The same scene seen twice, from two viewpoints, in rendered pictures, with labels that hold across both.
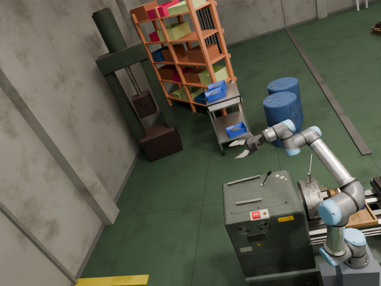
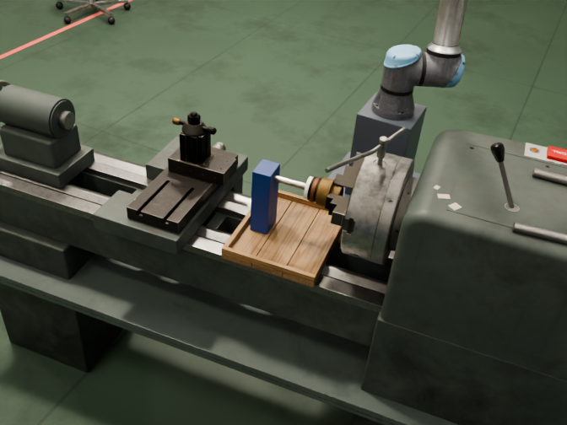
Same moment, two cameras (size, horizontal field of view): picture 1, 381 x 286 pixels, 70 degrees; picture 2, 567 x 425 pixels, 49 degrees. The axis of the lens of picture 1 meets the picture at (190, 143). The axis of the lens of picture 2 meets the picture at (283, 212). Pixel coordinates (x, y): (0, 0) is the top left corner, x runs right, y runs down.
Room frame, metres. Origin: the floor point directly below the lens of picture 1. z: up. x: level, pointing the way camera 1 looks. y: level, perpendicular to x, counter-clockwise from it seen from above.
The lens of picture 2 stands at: (2.97, -0.91, 2.15)
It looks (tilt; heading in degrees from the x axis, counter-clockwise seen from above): 38 degrees down; 183
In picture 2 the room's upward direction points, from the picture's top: 5 degrees clockwise
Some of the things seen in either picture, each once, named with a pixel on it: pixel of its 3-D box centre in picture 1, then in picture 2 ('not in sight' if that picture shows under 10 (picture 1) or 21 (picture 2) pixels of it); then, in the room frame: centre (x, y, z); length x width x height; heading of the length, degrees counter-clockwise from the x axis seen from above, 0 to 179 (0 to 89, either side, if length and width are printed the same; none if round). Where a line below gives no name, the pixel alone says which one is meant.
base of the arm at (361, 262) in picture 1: (354, 252); (395, 97); (0.95, -0.67, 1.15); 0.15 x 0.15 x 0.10
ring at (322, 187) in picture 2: (331, 194); (326, 192); (1.47, -0.88, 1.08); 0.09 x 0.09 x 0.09; 75
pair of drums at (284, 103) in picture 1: (284, 110); not in sight; (4.04, -1.72, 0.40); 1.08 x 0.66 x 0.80; 161
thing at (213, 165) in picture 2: not in sight; (202, 164); (1.28, -1.30, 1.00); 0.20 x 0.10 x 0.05; 75
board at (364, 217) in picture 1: (347, 208); (288, 233); (1.45, -0.98, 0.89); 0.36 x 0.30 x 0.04; 165
